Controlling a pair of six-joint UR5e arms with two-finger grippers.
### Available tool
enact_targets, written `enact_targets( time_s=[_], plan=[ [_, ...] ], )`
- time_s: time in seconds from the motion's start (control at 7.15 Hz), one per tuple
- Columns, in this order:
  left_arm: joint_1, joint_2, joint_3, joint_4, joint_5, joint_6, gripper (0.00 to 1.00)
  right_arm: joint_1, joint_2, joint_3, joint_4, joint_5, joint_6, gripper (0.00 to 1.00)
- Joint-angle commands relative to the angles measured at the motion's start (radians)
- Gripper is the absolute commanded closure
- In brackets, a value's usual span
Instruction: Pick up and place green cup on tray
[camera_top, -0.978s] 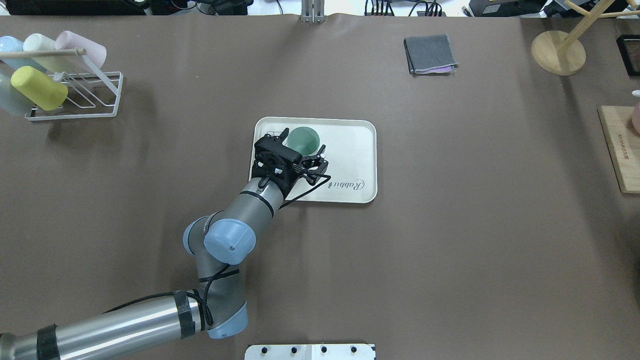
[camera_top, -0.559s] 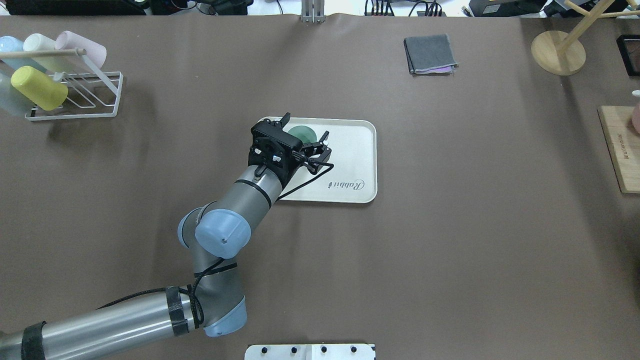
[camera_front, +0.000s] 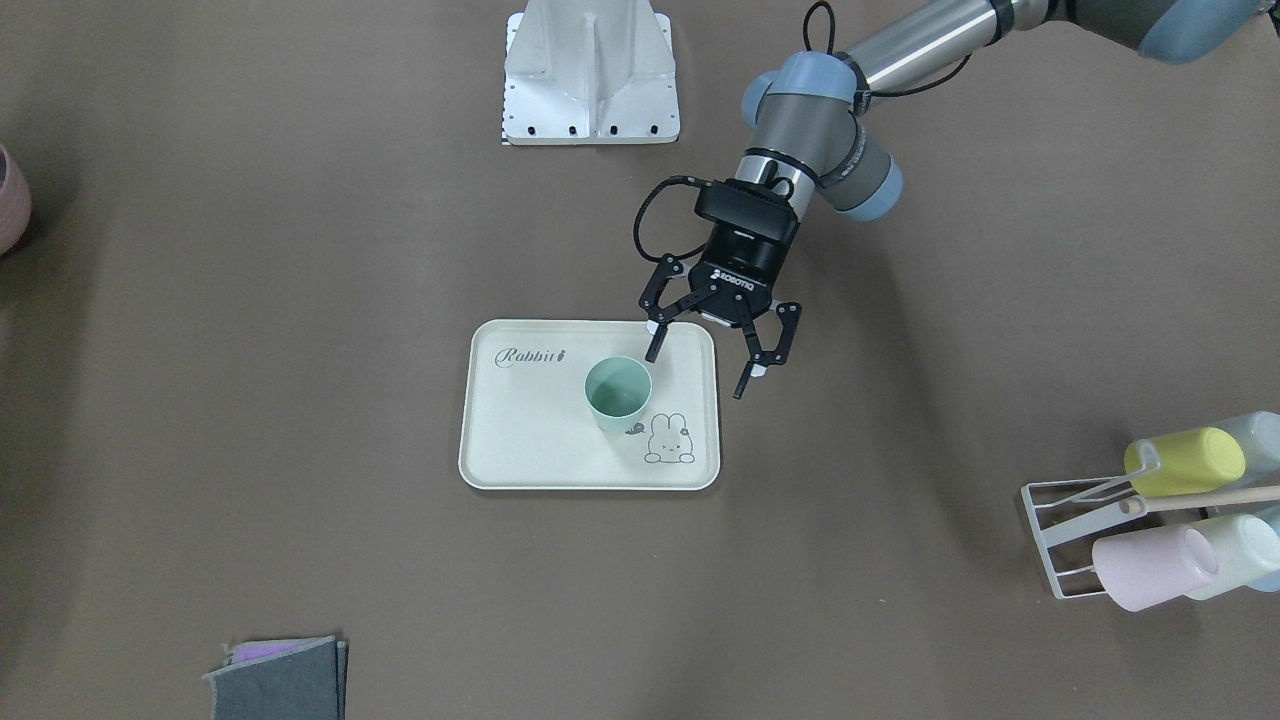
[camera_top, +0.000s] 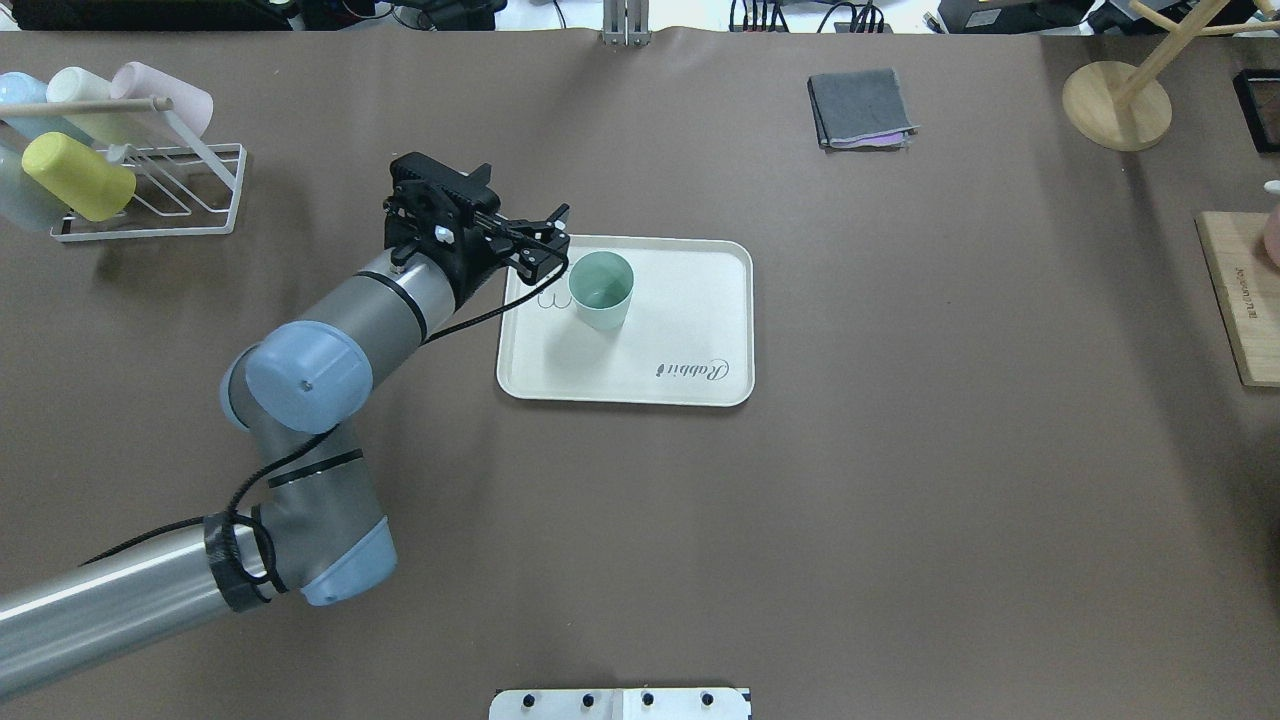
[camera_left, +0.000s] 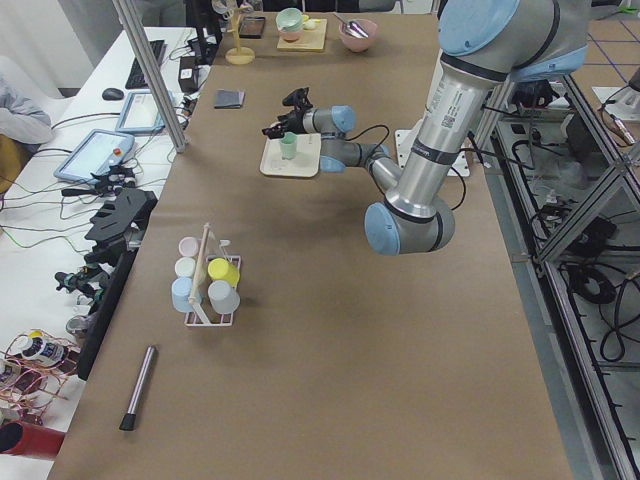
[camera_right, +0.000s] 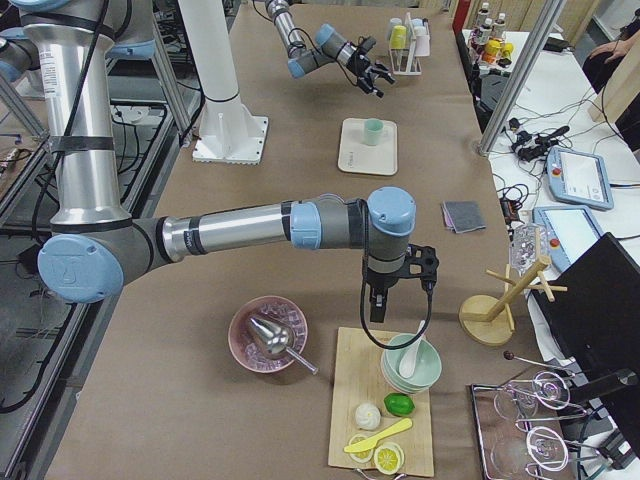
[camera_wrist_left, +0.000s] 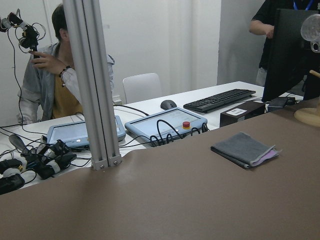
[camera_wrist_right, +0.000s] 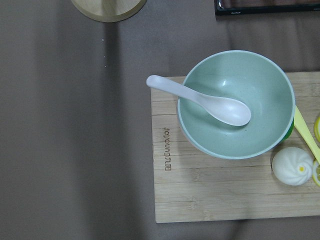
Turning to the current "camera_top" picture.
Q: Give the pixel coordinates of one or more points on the wooden mug tree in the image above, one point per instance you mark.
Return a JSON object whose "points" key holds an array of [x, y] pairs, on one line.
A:
{"points": [[1124, 108]]}

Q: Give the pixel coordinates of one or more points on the cream rectangular tray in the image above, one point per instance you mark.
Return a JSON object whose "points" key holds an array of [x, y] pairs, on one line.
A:
{"points": [[687, 339]]}

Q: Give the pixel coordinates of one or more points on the white cup rack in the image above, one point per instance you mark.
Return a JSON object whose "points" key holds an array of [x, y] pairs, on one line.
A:
{"points": [[192, 189]]}

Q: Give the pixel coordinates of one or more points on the aluminium frame post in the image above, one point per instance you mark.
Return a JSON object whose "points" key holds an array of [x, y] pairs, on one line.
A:
{"points": [[626, 23]]}

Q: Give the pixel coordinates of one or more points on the green cup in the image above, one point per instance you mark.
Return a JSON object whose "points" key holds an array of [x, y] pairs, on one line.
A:
{"points": [[602, 285]]}

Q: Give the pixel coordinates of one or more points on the yellow cup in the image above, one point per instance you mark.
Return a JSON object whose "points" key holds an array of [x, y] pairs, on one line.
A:
{"points": [[77, 175]]}

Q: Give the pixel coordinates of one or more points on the grey folded cloth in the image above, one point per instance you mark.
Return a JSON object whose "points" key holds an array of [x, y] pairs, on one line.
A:
{"points": [[860, 110]]}

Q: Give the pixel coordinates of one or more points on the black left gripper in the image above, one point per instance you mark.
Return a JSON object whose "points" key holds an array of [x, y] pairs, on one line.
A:
{"points": [[472, 268]]}

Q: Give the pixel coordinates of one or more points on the pink cup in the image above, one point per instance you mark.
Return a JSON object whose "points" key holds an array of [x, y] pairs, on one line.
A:
{"points": [[137, 80]]}

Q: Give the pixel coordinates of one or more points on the white pillar mount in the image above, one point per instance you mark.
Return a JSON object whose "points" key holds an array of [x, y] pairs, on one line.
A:
{"points": [[623, 703]]}

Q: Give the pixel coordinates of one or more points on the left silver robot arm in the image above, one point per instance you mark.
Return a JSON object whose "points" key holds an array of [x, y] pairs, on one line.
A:
{"points": [[309, 519]]}

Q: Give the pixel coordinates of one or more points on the pink lower bowl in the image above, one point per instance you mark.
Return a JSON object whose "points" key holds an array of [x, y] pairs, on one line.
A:
{"points": [[1272, 235]]}

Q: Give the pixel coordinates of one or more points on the bamboo cutting board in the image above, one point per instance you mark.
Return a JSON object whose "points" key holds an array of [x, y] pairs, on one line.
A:
{"points": [[1246, 284]]}

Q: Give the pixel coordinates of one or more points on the white cup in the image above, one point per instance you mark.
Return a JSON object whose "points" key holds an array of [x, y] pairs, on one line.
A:
{"points": [[76, 84]]}

